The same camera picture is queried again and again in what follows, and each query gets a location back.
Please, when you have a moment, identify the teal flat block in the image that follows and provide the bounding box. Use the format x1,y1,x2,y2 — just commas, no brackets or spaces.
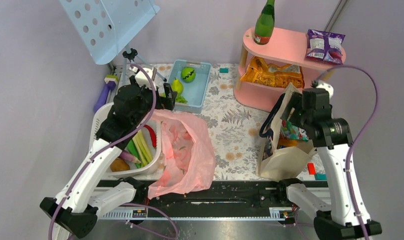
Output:
314,173,327,181

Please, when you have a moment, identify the colourful candy packet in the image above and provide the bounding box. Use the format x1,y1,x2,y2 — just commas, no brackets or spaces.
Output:
280,120,309,142

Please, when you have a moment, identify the orange toy food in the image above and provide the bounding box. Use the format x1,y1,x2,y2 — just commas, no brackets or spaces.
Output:
110,158,130,172

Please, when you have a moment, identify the green cucumber toy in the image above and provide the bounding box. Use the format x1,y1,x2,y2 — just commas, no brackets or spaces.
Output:
127,140,141,161

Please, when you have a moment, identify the green leek toy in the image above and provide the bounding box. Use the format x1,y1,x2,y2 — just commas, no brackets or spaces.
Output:
132,130,153,167

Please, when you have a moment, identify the pink plastic grocery bag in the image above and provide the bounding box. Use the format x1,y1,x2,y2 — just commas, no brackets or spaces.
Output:
148,110,216,200

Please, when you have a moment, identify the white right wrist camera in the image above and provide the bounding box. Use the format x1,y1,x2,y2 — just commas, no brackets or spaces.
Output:
311,80,334,100

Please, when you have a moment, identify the pink two-tier wooden shelf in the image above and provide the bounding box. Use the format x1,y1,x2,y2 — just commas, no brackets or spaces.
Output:
234,27,332,112

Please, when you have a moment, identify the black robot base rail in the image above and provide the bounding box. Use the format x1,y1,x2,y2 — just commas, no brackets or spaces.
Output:
102,178,308,220

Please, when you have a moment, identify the beige floral canvas tote bag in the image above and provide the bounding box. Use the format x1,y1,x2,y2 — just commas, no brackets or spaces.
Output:
255,84,316,182

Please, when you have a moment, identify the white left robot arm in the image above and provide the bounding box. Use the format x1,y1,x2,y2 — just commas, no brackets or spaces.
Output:
39,81,173,240

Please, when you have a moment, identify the green glass bottle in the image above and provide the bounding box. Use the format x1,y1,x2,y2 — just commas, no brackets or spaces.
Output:
254,0,275,45

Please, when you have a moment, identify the purple snack packet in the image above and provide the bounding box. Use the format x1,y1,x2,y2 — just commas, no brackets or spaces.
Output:
305,29,346,65

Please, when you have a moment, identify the green grapes bunch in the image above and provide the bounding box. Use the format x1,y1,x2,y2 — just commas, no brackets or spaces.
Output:
175,95,188,104

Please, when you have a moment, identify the purple dumbbell toy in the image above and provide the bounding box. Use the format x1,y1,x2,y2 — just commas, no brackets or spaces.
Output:
93,74,119,113

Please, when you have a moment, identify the red orange small block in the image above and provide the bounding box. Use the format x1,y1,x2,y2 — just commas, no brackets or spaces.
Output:
307,162,317,175

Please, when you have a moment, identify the white plastic tub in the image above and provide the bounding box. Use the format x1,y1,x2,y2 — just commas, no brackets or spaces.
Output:
89,102,161,179

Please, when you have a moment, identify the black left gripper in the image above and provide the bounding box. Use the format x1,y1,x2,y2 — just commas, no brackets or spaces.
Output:
131,75,177,126

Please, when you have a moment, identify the green toy watermelon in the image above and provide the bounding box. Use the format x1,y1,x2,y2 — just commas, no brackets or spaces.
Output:
181,66,196,83

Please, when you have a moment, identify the light blue perforated basket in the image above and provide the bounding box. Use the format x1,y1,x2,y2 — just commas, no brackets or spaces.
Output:
168,59,212,114

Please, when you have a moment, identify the red chili pepper toy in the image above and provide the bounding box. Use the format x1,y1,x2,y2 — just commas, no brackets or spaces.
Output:
144,124,157,148

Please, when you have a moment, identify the light blue music stand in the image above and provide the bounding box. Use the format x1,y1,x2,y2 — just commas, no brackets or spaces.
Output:
59,0,160,96

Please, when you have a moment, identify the orange yellow packet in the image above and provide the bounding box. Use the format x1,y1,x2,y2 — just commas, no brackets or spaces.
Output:
277,138,299,149

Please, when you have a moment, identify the green pear toy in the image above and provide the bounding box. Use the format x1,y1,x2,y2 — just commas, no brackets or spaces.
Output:
171,78,184,96

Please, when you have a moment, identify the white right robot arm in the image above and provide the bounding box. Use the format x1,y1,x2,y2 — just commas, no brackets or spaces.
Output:
276,88,383,240

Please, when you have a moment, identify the orange printed snack bag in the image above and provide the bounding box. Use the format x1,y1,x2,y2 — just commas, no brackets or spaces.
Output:
241,56,305,88

